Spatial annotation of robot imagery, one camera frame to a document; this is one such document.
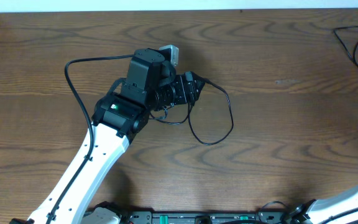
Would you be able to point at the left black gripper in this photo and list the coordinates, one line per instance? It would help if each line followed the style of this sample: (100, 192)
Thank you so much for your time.
(190, 88)

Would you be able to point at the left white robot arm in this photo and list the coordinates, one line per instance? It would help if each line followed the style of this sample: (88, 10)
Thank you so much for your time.
(151, 84)

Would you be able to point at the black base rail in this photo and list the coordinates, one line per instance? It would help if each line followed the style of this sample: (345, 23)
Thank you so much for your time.
(197, 217)

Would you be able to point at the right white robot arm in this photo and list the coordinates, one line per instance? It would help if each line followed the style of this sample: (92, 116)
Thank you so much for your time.
(342, 208)

